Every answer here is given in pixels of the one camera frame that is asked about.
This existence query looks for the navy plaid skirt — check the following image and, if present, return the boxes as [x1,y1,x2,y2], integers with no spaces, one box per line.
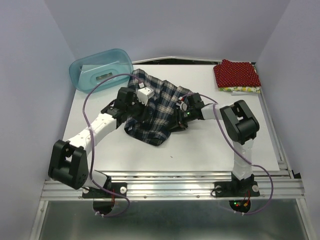
[124,68,191,147]

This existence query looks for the teal plastic bin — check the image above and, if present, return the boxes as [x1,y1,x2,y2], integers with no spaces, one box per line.
[69,48,133,93]

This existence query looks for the aluminium rail frame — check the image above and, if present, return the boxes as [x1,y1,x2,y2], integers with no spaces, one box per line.
[31,95,317,240]

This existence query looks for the white folded cloth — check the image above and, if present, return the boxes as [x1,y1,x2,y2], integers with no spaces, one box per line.
[231,91,260,96]

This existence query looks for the lemon print folded skirt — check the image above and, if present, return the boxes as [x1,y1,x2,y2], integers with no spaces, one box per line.
[218,86,261,94]

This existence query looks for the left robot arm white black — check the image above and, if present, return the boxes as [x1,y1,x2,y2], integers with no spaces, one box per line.
[48,86,155,197]

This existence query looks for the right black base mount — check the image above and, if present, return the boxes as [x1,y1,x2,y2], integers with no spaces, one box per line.
[210,173,260,198]

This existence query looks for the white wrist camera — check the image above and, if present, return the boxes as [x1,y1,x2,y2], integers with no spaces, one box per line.
[136,87,155,106]
[176,96,191,112]

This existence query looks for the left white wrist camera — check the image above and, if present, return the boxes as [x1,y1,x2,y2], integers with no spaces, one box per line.
[136,87,155,106]

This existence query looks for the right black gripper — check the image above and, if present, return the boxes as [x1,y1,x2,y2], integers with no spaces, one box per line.
[165,107,195,133]

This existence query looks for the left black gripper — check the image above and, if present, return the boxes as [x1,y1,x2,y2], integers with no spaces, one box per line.
[126,96,151,123]

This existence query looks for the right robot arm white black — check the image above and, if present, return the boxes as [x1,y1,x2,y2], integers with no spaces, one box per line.
[168,93,260,195]

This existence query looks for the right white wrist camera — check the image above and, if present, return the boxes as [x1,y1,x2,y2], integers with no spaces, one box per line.
[176,96,191,112]

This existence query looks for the red polka dot folded skirt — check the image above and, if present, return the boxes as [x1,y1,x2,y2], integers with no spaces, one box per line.
[213,59,261,88]

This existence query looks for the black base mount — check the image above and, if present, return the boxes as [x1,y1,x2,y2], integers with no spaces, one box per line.
[81,181,128,199]
[210,173,260,198]

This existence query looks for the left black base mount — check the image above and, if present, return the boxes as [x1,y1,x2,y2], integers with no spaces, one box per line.
[81,181,128,199]

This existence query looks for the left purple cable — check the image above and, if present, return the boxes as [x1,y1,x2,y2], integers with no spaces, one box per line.
[82,73,131,218]

